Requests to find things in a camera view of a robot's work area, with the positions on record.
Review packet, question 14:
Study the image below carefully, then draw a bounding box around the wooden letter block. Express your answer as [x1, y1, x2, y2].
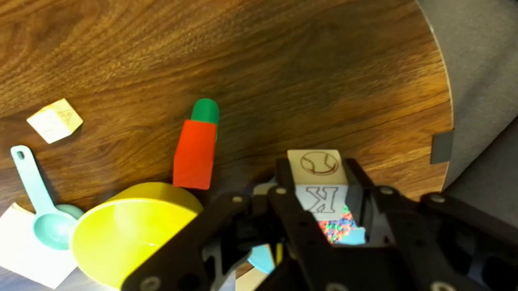
[286, 149, 352, 222]

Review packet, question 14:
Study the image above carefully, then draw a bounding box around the folded white napkin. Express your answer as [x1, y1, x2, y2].
[0, 201, 80, 291]

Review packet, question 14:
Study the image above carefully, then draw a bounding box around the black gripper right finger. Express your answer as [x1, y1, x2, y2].
[344, 159, 518, 291]

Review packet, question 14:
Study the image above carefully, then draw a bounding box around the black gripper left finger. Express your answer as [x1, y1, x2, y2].
[122, 157, 336, 291]

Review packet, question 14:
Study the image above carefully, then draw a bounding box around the white wooden block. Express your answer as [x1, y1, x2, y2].
[24, 97, 85, 146]

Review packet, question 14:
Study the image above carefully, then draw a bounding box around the teal measuring scoop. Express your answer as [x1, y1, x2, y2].
[7, 144, 85, 252]

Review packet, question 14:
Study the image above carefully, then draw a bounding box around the black tape patch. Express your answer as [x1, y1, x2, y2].
[428, 129, 456, 167]

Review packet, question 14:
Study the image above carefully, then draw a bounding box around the yellow bowl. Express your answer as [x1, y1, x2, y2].
[69, 181, 205, 291]

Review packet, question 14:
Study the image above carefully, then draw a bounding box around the grey fabric seat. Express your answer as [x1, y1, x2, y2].
[441, 115, 518, 230]

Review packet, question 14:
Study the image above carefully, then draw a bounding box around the orange block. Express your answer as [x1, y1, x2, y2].
[171, 118, 219, 192]

